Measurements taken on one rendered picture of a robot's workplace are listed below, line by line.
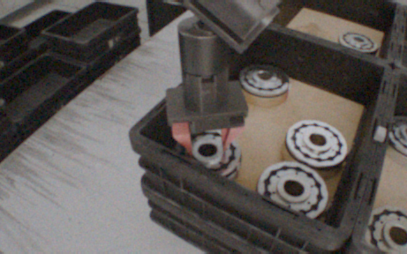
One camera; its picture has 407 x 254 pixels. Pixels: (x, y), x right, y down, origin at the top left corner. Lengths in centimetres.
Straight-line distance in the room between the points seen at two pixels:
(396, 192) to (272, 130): 23
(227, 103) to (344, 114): 31
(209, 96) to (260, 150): 19
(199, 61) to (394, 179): 38
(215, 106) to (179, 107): 5
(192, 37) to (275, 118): 31
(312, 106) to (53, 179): 56
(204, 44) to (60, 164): 49
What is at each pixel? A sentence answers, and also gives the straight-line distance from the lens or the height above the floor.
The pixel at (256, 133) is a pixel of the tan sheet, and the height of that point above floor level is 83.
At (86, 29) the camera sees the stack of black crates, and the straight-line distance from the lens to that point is 175.
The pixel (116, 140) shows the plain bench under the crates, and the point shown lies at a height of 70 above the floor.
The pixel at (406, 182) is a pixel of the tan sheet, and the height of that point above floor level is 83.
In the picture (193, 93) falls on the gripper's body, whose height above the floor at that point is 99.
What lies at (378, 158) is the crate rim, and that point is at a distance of 45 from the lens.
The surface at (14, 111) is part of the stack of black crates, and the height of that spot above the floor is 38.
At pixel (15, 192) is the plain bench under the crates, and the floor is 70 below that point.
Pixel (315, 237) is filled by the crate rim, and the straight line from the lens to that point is 36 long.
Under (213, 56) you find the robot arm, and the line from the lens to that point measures 34.
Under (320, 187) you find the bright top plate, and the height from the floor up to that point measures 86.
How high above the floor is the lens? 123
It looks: 45 degrees down
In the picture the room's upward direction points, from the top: straight up
